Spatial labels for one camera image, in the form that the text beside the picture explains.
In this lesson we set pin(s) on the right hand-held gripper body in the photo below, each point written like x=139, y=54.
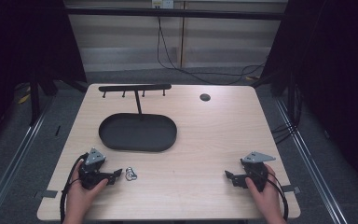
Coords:
x=256, y=172

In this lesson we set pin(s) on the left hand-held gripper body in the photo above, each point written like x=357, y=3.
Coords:
x=90, y=174

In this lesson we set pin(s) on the black hook rack with tray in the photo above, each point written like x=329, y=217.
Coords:
x=136, y=132

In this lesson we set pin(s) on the person's right hand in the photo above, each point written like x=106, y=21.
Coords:
x=268, y=196

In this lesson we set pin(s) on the person's left hand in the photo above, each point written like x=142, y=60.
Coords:
x=80, y=202

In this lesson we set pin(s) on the grey tape strip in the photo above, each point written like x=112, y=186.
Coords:
x=46, y=194
x=290, y=188

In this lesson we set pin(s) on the small black floor strip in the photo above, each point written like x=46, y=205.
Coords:
x=57, y=130

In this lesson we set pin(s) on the black metal stand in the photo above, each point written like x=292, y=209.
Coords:
x=34, y=99

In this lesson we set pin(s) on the dark curtain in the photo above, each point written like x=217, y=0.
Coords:
x=332, y=62
x=21, y=46

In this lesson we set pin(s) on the black horizontal bar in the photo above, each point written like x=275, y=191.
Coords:
x=174, y=13

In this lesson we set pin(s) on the metal floor rail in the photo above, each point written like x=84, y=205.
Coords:
x=15, y=158
x=310, y=161

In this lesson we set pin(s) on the white wall socket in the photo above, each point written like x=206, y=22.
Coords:
x=163, y=3

